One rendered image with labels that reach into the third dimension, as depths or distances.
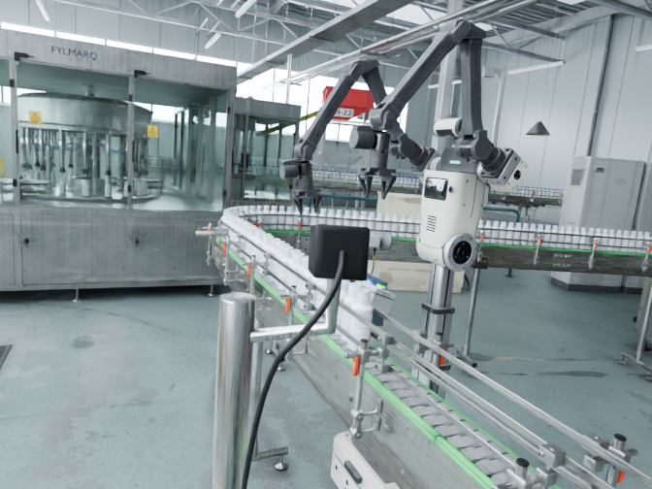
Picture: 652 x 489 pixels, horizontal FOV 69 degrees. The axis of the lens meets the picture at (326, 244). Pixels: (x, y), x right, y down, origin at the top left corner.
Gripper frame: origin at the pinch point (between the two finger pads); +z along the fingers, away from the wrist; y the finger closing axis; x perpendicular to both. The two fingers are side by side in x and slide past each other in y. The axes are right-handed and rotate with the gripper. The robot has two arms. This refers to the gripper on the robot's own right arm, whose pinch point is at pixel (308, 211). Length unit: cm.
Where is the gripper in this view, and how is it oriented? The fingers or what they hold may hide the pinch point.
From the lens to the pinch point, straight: 191.7
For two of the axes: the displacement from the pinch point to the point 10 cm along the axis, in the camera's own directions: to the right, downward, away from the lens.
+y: -9.1, 1.5, -3.9
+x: 4.1, 1.9, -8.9
